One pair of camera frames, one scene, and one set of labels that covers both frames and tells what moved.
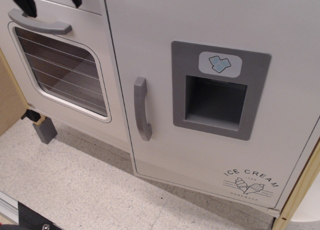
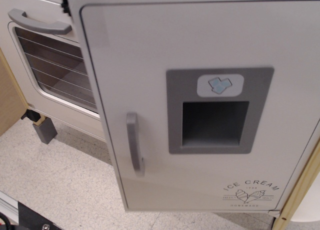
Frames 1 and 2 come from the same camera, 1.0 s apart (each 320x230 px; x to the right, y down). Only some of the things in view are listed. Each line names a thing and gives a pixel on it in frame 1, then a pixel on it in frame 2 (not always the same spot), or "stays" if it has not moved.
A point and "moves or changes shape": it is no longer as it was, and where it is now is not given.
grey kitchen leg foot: x=46 y=130 stays
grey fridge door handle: x=144 y=128 to x=138 y=158
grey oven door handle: x=41 y=24 stays
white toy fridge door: x=222 y=87 moves or changes shape
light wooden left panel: x=13 y=103 stays
